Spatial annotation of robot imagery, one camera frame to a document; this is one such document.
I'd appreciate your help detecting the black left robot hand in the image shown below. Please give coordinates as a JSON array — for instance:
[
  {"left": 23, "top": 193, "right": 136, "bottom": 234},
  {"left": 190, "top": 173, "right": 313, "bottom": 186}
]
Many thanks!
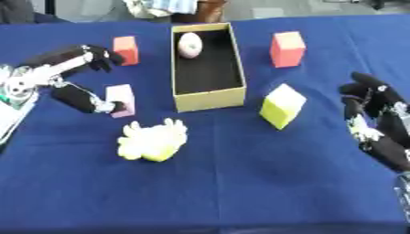
[{"left": 14, "top": 44, "right": 128, "bottom": 114}]

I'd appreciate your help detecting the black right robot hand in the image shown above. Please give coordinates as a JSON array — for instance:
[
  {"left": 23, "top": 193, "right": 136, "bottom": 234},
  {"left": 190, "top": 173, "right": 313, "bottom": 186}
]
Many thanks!
[{"left": 338, "top": 71, "right": 410, "bottom": 174}]

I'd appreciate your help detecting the tan cardboard box black inside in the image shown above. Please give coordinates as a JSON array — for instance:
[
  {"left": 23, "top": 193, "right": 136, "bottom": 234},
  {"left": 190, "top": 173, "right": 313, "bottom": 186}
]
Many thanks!
[{"left": 169, "top": 22, "right": 249, "bottom": 113}]

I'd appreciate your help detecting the pink block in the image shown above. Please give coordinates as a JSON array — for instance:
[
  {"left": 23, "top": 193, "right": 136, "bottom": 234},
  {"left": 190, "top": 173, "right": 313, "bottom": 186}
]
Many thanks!
[{"left": 103, "top": 83, "right": 138, "bottom": 119}]

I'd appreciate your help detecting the small orange block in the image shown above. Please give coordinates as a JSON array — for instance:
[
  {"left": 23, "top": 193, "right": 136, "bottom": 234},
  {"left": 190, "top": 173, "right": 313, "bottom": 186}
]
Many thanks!
[{"left": 110, "top": 36, "right": 141, "bottom": 67}]

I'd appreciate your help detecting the yellow soft toy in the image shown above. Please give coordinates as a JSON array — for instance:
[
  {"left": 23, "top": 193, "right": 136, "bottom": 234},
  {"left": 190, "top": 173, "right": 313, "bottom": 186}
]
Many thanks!
[{"left": 115, "top": 117, "right": 189, "bottom": 163}]

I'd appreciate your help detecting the yellow cube block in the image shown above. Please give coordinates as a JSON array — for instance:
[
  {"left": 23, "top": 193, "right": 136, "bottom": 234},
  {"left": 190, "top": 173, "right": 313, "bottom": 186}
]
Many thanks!
[{"left": 257, "top": 83, "right": 309, "bottom": 131}]

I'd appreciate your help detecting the large orange block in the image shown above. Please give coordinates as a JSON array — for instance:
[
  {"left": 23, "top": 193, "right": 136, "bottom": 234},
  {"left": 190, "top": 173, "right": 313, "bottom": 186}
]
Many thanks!
[{"left": 267, "top": 30, "right": 308, "bottom": 69}]

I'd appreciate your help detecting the light cloth on chair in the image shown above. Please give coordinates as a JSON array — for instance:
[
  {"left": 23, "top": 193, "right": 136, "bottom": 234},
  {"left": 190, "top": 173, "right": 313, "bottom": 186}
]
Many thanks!
[{"left": 122, "top": 0, "right": 200, "bottom": 19}]

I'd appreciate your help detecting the white pink egg toy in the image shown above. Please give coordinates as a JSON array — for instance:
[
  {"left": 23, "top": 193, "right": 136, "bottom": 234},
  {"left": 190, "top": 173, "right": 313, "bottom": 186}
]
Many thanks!
[{"left": 176, "top": 32, "right": 205, "bottom": 59}]

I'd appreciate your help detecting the brown chair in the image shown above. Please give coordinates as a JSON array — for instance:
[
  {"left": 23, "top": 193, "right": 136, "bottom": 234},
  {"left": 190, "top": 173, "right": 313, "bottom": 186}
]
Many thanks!
[{"left": 171, "top": 0, "right": 230, "bottom": 24}]

